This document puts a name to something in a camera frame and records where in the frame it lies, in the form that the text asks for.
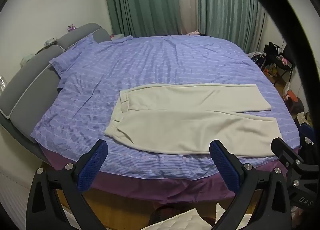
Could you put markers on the purple striped blanket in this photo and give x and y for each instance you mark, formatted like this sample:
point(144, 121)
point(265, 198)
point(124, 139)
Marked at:
point(150, 64)

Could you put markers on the red stool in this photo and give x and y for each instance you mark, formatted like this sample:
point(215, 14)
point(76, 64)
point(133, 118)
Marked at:
point(293, 96)

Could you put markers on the white quilted cloth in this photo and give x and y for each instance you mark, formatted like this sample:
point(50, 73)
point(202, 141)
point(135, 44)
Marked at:
point(185, 220)

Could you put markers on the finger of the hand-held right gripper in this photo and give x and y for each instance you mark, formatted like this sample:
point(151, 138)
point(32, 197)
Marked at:
point(290, 159)

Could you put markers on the pale sheer curtain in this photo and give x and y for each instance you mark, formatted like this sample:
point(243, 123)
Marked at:
point(187, 2)

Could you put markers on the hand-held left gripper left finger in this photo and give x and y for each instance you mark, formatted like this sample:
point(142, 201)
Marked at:
point(93, 162)

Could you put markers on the grey upholstered headboard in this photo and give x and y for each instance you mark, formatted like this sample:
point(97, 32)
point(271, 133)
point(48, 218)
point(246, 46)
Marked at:
point(32, 79)

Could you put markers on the purple plush toy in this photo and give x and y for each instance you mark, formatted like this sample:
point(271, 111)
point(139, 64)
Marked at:
point(72, 28)

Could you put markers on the pink cloth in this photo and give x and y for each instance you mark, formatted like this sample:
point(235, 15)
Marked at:
point(193, 33)

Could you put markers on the purple striped pillow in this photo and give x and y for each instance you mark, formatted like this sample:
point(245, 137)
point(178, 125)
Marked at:
point(72, 53)

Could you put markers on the blue bag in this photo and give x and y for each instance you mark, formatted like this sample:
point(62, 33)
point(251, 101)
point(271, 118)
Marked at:
point(307, 132)

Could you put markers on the cream pants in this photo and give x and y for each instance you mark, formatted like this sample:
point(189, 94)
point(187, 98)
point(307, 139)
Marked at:
point(187, 124)

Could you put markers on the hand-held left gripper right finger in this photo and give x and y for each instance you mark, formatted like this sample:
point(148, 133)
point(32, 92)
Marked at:
point(222, 162)

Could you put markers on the black storage rack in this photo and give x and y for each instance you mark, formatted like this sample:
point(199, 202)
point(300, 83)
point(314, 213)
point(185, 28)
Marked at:
point(277, 57)

